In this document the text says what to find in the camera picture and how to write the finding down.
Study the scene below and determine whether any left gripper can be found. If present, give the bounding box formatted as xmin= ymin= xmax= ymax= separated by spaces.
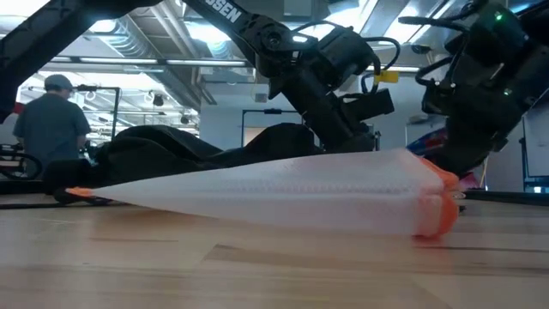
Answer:
xmin=268 ymin=25 xmax=395 ymax=154

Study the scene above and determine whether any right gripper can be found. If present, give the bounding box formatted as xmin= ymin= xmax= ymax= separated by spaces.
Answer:
xmin=422 ymin=55 xmax=549 ymax=175

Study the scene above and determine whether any white mesh pouch orange trim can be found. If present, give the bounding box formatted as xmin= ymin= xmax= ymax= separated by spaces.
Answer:
xmin=66 ymin=148 xmax=461 ymax=239

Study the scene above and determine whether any black backpack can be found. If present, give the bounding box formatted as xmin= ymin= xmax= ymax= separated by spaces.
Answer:
xmin=42 ymin=122 xmax=323 ymax=206

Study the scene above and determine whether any ceiling light strip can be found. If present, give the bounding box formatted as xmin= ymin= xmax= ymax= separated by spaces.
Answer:
xmin=49 ymin=55 xmax=421 ymax=73

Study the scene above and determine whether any person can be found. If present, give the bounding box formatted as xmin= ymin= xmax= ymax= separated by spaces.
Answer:
xmin=12 ymin=73 xmax=92 ymax=177

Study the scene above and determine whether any yellow cable tag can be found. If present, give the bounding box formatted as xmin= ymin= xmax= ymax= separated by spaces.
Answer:
xmin=373 ymin=70 xmax=400 ymax=84

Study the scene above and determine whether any black monitor frame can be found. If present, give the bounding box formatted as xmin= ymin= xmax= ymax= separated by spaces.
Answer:
xmin=241 ymin=108 xmax=304 ymax=148

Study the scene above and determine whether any black metal table frame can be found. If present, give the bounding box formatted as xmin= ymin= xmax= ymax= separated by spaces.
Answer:
xmin=0 ymin=179 xmax=549 ymax=207

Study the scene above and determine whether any silver ceiling duct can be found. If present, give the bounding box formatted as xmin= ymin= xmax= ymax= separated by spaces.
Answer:
xmin=92 ymin=16 xmax=218 ymax=111

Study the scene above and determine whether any black frame rig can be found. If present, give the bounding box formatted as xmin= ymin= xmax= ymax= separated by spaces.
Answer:
xmin=73 ymin=84 xmax=122 ymax=139

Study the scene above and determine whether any black cable loop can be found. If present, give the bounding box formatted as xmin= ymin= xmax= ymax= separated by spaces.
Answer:
xmin=0 ymin=143 xmax=44 ymax=181

